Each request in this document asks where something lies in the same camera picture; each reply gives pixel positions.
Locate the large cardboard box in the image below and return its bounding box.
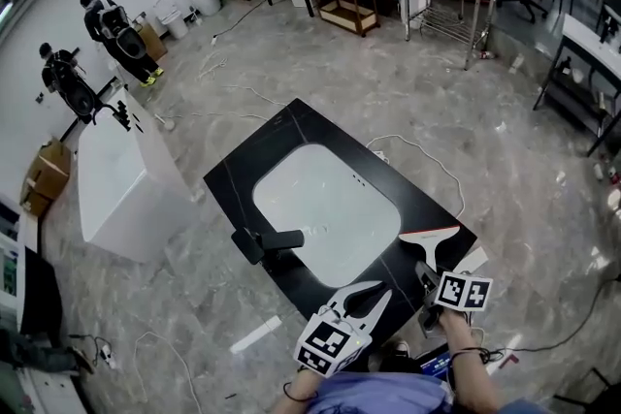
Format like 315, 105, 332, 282
28, 138, 73, 200

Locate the black and white counter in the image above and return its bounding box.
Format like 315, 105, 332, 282
0, 193, 64, 345

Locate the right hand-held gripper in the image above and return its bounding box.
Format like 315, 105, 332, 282
413, 260, 494, 338

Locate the black table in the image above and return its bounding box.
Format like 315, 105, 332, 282
203, 98, 479, 335

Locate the person's right forearm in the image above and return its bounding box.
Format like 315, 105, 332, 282
439, 308, 491, 414

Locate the long white floor cable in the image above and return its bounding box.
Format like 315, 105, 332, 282
133, 330, 203, 414

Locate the long black floor cable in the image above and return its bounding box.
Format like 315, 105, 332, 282
484, 275, 621, 355

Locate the white power strip cable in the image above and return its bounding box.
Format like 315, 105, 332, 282
364, 134, 467, 222

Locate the white-topped black frame washstand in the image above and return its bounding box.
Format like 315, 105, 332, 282
533, 13, 621, 156

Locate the black right wristband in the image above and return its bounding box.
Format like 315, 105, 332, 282
450, 344, 486, 363

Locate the small cardboard box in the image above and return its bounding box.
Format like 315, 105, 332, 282
18, 178, 52, 217

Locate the black sink faucet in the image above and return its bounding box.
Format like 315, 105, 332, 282
230, 227, 306, 266

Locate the small white socket with cables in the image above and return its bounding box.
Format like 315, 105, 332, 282
67, 333, 118, 370

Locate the white sink basin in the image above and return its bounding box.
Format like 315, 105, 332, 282
251, 143, 403, 288

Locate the black bathtub faucet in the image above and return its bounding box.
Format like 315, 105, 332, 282
91, 100, 132, 133

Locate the person's blue shirt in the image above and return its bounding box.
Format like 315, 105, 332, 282
310, 370, 455, 414

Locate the black wristband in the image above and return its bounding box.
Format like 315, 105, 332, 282
450, 344, 486, 363
282, 381, 319, 403

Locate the phone with lit screen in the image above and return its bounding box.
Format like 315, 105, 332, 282
419, 350, 455, 379

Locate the white bathtub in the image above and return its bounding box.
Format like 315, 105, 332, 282
77, 87, 200, 264

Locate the white power strip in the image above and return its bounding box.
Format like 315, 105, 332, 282
453, 245, 489, 275

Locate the white and red squeegee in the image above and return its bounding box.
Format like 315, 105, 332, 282
397, 224, 461, 271

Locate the small white toilet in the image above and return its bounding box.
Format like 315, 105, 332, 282
153, 0, 189, 40

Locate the black left wristband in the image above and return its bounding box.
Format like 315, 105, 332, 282
282, 381, 319, 403

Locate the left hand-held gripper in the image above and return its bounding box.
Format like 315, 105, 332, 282
295, 280, 394, 378

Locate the person's left forearm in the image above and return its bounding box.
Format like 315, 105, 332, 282
271, 367, 331, 414

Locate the tall cardboard box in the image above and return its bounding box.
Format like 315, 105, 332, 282
138, 21, 169, 63

